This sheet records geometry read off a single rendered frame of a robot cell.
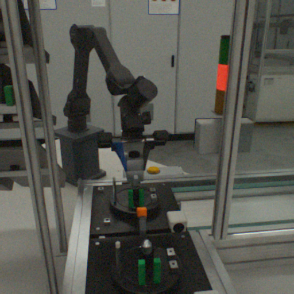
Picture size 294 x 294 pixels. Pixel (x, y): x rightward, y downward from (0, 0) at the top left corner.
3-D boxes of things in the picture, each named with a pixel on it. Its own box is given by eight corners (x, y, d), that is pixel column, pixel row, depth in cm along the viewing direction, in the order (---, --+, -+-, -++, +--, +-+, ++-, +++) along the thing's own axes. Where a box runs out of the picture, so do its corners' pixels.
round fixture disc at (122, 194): (109, 192, 90) (108, 186, 89) (155, 189, 91) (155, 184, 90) (109, 220, 77) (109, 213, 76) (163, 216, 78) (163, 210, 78)
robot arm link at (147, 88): (105, 83, 84) (123, 59, 74) (129, 80, 88) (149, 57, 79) (119, 120, 82) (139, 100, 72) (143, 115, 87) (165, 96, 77)
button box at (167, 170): (123, 183, 109) (123, 168, 107) (180, 180, 112) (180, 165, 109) (124, 193, 103) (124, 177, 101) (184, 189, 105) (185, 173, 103)
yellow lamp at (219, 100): (211, 109, 67) (212, 86, 65) (232, 108, 67) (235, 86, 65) (219, 115, 62) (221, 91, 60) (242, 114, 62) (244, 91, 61)
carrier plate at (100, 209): (93, 191, 94) (92, 185, 94) (168, 186, 97) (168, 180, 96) (89, 241, 72) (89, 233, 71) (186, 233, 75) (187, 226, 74)
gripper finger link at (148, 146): (140, 148, 83) (142, 140, 77) (153, 147, 83) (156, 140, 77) (142, 173, 80) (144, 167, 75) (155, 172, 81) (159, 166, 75)
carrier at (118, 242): (89, 245, 71) (85, 200, 66) (188, 237, 74) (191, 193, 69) (82, 344, 49) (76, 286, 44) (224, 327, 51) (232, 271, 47)
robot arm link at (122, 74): (68, 33, 95) (76, 6, 86) (91, 33, 99) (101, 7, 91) (103, 109, 87) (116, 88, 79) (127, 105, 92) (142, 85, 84)
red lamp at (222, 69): (212, 86, 65) (214, 63, 63) (235, 86, 65) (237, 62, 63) (221, 91, 60) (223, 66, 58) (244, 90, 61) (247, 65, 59)
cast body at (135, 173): (125, 171, 83) (124, 148, 81) (140, 170, 84) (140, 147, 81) (127, 186, 76) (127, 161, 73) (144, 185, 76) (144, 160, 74)
